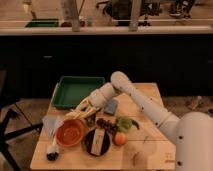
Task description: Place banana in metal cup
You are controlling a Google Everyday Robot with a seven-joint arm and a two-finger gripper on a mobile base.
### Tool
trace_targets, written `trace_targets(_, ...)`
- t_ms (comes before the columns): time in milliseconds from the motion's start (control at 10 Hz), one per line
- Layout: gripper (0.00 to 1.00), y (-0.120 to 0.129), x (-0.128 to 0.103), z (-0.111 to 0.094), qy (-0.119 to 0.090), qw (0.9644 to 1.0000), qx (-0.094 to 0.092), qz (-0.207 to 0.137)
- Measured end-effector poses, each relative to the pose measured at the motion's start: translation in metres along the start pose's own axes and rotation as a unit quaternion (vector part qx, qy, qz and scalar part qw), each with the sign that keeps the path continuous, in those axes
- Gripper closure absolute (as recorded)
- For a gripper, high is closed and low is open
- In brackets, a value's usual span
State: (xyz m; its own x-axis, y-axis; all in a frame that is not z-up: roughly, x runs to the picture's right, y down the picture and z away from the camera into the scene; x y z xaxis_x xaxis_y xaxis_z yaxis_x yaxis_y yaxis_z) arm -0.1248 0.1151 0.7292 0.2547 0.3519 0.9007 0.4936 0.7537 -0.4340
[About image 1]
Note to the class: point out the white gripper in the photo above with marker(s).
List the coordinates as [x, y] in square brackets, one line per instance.
[97, 98]

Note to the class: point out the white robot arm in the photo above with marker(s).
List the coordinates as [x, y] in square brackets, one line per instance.
[192, 134]

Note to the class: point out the green plastic tray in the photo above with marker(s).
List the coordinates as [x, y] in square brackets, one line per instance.
[71, 90]

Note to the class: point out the orange bowl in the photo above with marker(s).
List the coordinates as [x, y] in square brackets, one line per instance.
[70, 133]

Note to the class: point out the blue sponge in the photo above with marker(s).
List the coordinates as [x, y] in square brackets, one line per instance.
[111, 106]

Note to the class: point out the dark purple grapes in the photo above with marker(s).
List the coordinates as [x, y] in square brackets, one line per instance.
[107, 125]

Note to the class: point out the white rectangular block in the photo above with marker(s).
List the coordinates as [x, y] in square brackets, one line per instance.
[97, 141]

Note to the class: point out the black round plate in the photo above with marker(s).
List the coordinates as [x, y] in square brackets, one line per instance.
[89, 139]

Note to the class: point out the green lettuce leaf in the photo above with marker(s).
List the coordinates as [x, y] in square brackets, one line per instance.
[125, 123]

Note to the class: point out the orange fruit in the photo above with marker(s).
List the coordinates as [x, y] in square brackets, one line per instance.
[120, 139]

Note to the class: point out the black and white brush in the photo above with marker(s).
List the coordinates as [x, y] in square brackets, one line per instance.
[52, 151]

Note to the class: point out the green bin in background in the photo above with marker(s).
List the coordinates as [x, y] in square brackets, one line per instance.
[43, 22]

